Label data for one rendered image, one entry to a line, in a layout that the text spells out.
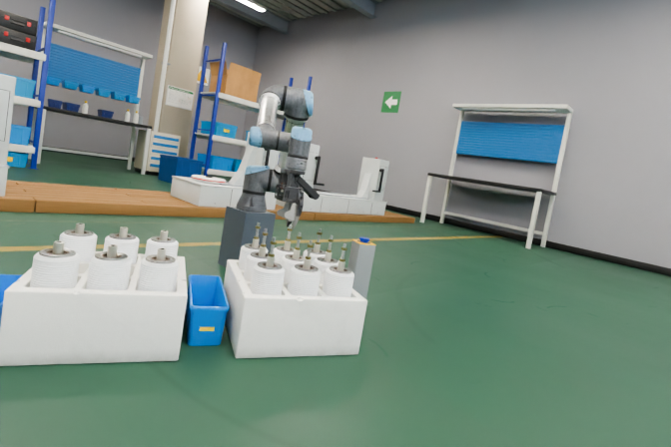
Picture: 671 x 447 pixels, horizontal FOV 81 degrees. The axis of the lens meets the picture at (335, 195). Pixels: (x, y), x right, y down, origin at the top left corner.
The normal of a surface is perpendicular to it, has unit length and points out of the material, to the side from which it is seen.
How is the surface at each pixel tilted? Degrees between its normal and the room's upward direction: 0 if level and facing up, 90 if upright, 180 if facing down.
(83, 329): 90
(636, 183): 90
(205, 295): 88
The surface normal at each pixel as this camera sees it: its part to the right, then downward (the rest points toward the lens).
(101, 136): 0.72, 0.17
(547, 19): -0.68, -0.07
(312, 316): 0.37, 0.12
